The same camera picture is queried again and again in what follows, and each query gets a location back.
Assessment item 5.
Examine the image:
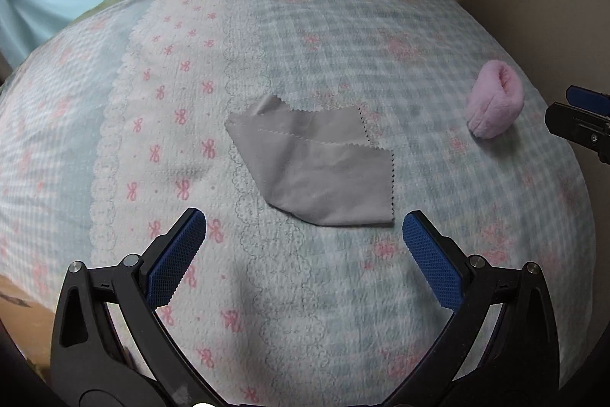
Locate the light grey microfiber cloth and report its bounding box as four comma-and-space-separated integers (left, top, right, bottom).
224, 95, 396, 227

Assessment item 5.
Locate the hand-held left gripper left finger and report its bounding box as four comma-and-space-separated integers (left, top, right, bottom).
50, 208, 225, 394

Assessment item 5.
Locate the cardboard box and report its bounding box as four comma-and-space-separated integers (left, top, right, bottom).
0, 276, 54, 384

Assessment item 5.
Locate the checked pink-bow bedsheet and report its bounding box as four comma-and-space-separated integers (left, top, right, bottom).
0, 0, 597, 407

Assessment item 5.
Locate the pink fluffy scrunchie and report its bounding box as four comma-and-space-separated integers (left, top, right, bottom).
466, 59, 524, 141

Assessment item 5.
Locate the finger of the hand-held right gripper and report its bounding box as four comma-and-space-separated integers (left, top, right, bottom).
566, 85, 610, 118
544, 102, 610, 166

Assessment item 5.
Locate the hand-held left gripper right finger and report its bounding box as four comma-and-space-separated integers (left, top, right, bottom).
395, 211, 560, 394

